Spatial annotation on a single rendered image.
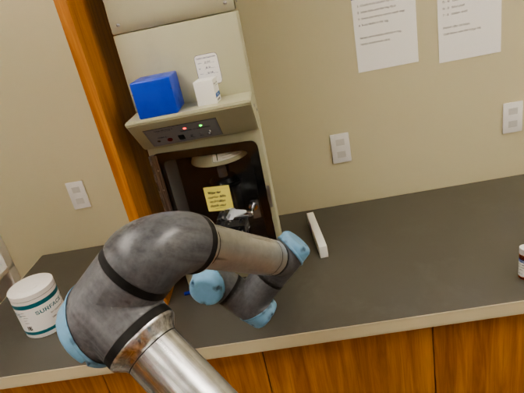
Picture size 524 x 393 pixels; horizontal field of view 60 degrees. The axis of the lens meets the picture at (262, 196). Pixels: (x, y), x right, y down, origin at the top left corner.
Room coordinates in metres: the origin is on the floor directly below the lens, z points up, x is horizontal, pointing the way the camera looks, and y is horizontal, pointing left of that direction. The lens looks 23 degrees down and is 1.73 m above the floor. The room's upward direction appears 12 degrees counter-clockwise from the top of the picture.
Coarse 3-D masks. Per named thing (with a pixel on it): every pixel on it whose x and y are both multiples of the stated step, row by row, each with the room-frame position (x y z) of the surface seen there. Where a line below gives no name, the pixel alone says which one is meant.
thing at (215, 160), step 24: (240, 144) 1.18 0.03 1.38; (168, 168) 1.23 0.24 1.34; (192, 168) 1.22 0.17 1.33; (216, 168) 1.20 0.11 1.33; (240, 168) 1.19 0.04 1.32; (168, 192) 1.24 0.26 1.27; (192, 192) 1.22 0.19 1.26; (240, 192) 1.19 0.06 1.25; (264, 192) 1.17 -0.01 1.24; (216, 216) 1.21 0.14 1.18; (264, 216) 1.18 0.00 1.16
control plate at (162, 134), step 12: (204, 120) 1.15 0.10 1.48; (216, 120) 1.15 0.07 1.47; (144, 132) 1.16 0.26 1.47; (156, 132) 1.17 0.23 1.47; (168, 132) 1.17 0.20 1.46; (180, 132) 1.18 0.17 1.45; (192, 132) 1.18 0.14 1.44; (204, 132) 1.19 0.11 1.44; (216, 132) 1.19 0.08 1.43; (156, 144) 1.21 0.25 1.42
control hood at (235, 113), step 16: (224, 96) 1.23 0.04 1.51; (240, 96) 1.18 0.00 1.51; (192, 112) 1.13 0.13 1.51; (208, 112) 1.12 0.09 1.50; (224, 112) 1.13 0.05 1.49; (240, 112) 1.14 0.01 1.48; (128, 128) 1.14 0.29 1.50; (144, 128) 1.15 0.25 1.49; (224, 128) 1.18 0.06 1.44; (240, 128) 1.19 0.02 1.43; (256, 128) 1.20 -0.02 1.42; (144, 144) 1.21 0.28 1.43
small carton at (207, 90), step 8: (200, 80) 1.17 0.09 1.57; (208, 80) 1.15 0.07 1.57; (216, 80) 1.19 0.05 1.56; (200, 88) 1.16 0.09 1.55; (208, 88) 1.15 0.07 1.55; (216, 88) 1.17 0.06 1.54; (200, 96) 1.16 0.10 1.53; (208, 96) 1.15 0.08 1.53; (216, 96) 1.15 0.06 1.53; (200, 104) 1.16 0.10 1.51; (208, 104) 1.15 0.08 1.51
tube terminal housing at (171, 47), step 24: (168, 24) 1.26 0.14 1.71; (192, 24) 1.24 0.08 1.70; (216, 24) 1.23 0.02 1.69; (240, 24) 1.31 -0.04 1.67; (120, 48) 1.25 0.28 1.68; (144, 48) 1.25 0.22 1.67; (168, 48) 1.24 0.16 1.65; (192, 48) 1.24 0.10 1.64; (216, 48) 1.23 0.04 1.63; (240, 48) 1.23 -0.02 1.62; (144, 72) 1.25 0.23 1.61; (192, 72) 1.24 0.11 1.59; (240, 72) 1.23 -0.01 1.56; (192, 96) 1.24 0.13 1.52; (192, 144) 1.24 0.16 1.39; (216, 144) 1.24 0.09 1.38; (264, 168) 1.23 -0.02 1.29
